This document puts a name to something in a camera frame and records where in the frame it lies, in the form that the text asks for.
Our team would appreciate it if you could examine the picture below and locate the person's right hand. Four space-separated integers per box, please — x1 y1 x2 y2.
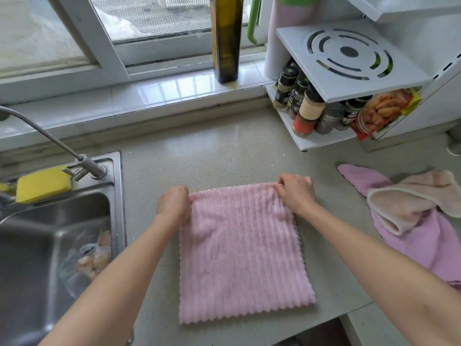
275 173 318 217

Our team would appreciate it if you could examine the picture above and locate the person's left forearm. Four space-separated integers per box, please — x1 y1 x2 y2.
37 216 192 346

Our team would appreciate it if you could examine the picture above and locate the white plastic basket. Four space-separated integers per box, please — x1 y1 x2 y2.
157 0 211 10

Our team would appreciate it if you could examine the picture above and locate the pink jug with green handle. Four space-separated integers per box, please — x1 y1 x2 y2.
246 0 321 82

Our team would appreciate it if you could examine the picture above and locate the black-lidded spice jar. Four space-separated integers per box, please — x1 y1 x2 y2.
272 65 300 111
287 74 310 121
335 97 372 131

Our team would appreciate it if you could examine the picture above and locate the stainless steel sink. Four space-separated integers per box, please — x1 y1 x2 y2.
0 151 134 346

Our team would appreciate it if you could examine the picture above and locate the red and green snack packet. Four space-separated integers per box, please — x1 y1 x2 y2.
350 88 424 141

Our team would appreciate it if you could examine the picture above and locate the tan and red spice jar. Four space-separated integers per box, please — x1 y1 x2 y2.
291 82 326 138

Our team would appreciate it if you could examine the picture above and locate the white tiered shelf rack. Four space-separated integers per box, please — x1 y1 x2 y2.
265 0 461 152

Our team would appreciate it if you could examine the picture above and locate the steel shaker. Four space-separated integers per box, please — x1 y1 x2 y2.
314 102 346 135

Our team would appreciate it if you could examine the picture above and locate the pink muslin cloth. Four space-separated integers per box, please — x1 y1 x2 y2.
337 163 461 291

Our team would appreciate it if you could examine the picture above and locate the white window frame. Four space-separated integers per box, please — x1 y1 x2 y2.
0 0 274 105

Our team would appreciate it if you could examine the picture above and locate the light pink ribbed towel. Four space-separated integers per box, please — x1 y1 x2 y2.
178 182 317 325

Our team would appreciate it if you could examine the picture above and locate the dark green glass bottle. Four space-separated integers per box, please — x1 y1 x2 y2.
209 0 244 84

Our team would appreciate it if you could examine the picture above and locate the person's right forearm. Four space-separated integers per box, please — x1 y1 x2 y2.
297 203 461 346

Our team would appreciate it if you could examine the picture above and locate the yellow sponge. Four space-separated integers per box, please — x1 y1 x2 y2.
15 166 74 205

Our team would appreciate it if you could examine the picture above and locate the person's left hand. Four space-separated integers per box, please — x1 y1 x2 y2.
157 186 193 232

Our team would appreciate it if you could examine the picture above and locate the peach towel with white trim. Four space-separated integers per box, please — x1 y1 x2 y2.
366 170 461 236

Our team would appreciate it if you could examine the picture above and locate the clear plastic bag of food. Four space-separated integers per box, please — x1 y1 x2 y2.
59 230 113 299

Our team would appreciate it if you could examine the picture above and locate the metal faucet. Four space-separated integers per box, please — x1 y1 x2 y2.
0 105 108 179

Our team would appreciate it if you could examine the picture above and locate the grey metal pipe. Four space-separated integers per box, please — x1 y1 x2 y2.
446 120 461 156

